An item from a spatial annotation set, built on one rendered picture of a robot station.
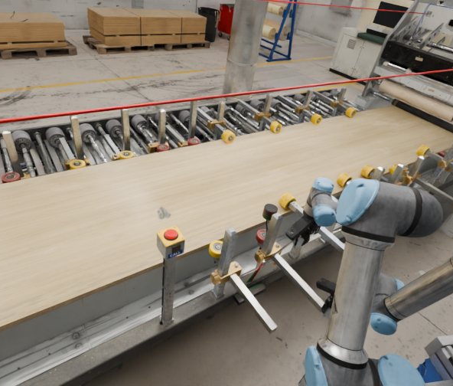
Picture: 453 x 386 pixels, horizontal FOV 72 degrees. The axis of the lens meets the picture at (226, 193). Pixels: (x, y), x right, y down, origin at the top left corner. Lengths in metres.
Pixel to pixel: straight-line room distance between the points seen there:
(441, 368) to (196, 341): 1.33
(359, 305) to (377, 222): 0.19
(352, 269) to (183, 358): 1.54
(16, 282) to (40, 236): 0.23
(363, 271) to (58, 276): 1.08
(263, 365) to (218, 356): 0.28
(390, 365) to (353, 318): 0.15
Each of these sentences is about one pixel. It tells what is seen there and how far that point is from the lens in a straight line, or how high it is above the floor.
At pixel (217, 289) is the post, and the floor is 0.77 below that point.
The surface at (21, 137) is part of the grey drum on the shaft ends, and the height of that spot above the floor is 0.85.
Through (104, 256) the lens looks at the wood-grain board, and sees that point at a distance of 1.42.
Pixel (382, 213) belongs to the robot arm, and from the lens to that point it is 0.75.
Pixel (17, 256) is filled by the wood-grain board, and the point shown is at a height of 0.90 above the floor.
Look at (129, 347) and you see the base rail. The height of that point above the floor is 0.70.
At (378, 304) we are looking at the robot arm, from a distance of 1.16.
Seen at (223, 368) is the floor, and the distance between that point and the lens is 2.15.
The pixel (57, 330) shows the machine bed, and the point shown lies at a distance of 1.56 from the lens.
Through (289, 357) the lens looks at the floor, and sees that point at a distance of 2.28.
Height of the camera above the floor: 1.97
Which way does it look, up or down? 38 degrees down
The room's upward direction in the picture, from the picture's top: 10 degrees clockwise
